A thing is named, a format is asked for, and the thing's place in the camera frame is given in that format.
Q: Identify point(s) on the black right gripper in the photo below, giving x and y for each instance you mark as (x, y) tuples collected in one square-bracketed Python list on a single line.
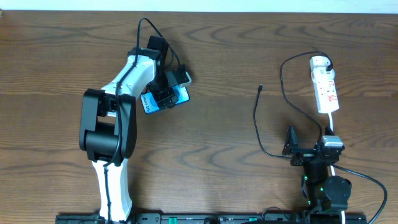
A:
[(304, 152)]

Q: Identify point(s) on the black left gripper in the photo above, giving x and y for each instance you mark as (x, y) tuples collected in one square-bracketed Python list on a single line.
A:
[(168, 97)]

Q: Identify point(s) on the blue Galaxy smartphone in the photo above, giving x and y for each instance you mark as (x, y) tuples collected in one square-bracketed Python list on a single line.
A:
[(150, 106)]

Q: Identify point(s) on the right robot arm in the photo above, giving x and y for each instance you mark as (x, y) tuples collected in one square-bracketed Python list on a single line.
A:
[(327, 194)]

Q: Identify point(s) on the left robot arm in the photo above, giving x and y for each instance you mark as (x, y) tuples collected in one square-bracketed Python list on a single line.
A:
[(108, 126)]

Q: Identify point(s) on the white USB charger plug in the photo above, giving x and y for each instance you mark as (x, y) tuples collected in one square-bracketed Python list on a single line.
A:
[(319, 61)]

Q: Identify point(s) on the white power strip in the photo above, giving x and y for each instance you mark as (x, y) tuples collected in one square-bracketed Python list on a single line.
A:
[(325, 90)]

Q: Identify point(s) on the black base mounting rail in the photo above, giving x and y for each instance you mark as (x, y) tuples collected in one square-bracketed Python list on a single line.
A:
[(156, 218)]

